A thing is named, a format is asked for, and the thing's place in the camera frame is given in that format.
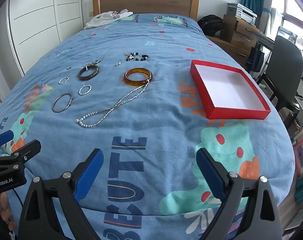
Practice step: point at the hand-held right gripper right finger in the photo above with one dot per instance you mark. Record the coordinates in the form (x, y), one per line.
(211, 176)

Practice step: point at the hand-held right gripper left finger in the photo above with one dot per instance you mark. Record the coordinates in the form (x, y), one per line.
(89, 175)

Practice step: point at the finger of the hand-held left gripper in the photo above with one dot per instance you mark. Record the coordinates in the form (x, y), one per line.
(2, 138)
(29, 150)

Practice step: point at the twisted silver bangle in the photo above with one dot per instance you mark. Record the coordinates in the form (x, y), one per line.
(59, 82)
(79, 92)

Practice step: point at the red shallow box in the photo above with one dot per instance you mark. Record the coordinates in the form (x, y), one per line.
(229, 87)

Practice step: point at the person's left hand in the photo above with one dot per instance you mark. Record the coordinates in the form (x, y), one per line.
(5, 208)

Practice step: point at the dark metal bangle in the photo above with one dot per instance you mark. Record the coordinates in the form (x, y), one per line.
(53, 105)

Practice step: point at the blue printed blanket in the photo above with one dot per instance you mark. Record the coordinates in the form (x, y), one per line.
(154, 120)

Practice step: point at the dark brown bangle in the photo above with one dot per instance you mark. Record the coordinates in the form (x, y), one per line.
(84, 78)

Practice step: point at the amber bangle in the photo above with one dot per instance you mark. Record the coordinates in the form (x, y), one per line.
(131, 82)

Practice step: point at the white wardrobe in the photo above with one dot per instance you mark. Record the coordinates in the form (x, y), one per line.
(36, 17)

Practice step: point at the dark hanging bag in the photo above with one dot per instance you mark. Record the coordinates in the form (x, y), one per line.
(256, 57)

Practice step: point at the dark office chair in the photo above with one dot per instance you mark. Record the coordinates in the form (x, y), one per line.
(286, 60)

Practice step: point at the wooden drawer cabinet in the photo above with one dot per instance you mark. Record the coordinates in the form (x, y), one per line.
(241, 36)

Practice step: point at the glass desk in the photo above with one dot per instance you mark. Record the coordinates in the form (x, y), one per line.
(266, 40)

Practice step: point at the white shirt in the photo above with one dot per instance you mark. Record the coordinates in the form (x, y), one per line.
(104, 20)

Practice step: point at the black backpack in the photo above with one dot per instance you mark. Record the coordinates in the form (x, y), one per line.
(211, 25)

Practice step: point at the white printer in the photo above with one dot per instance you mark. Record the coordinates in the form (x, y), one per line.
(244, 13)

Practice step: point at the wooden bed headboard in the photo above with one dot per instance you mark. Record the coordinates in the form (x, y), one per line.
(146, 3)

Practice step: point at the window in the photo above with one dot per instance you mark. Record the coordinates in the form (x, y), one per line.
(294, 5)

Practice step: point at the pink and white frame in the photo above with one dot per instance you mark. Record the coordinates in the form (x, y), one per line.
(301, 152)

